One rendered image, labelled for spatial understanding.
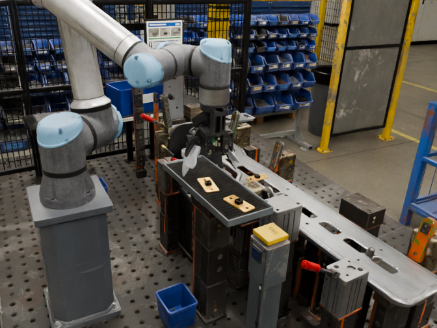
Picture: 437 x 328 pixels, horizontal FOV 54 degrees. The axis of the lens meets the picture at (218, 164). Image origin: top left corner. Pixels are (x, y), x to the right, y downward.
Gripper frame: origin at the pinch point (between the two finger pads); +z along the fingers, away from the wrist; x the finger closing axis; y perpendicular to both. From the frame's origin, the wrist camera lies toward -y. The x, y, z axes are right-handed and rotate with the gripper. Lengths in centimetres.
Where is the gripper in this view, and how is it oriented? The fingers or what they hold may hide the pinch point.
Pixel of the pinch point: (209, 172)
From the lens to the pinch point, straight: 116.1
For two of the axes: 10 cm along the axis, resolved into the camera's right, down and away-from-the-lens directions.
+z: -0.3, 9.1, 4.2
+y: 3.5, 4.0, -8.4
